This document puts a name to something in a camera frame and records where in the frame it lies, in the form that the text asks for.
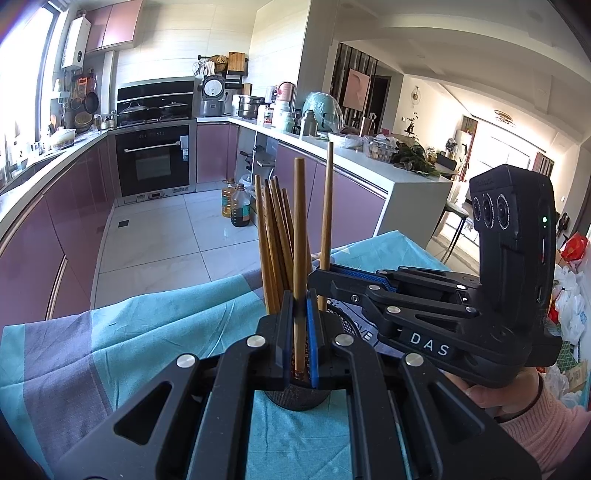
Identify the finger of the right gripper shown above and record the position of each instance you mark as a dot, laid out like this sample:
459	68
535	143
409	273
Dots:
369	274
360	295

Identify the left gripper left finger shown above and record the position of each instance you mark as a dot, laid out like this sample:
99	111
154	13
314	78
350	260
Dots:
192	420

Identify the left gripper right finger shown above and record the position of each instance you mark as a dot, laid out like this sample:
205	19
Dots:
408	421

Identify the black mesh utensil cup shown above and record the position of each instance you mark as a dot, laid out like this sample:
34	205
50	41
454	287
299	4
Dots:
296	397

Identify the bamboo chopstick red end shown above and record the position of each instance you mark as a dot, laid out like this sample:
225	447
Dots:
272	307

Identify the bamboo chopstick red floral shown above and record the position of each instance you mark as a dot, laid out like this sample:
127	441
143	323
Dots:
274	252

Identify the pink sleeve right forearm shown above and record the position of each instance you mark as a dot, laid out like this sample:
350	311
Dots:
556	436

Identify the kitchen window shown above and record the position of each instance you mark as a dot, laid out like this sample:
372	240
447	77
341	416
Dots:
23	53

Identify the person's right hand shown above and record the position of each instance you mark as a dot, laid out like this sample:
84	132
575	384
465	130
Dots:
505	402

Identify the green leafy vegetables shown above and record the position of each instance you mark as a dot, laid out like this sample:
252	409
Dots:
414	159

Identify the teal purple tablecloth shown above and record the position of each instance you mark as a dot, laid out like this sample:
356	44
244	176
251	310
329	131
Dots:
61	378

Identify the dark oil bottle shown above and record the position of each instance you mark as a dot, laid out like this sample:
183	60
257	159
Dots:
240	207

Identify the mint green air fryer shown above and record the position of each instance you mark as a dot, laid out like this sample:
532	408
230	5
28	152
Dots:
327	112

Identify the yellow cooking oil bottle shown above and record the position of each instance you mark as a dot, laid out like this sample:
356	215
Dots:
226	195

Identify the purple lower cabinets left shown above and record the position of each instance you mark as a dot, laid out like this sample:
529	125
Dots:
50	243

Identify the pink thermos kettle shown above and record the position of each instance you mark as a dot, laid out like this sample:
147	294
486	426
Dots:
285	96

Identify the steel stock pot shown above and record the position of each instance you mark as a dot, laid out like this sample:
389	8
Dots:
248	106

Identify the white rice cooker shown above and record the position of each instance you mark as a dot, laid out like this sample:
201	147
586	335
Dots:
212	96

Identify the black built-in oven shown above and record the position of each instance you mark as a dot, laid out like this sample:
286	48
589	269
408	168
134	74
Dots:
155	161

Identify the wooden cutting board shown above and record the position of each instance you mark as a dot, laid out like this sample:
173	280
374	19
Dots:
237	62

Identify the black range hood stove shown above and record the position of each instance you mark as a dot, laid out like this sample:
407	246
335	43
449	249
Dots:
156	100

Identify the pink upper cabinet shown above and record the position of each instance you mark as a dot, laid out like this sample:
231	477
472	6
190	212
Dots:
113	27

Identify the white water heater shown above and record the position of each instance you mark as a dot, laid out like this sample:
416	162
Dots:
75	44

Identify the black right camera box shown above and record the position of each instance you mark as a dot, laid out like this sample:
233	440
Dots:
514	214

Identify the pink wall picture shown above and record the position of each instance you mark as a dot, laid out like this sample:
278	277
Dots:
357	89

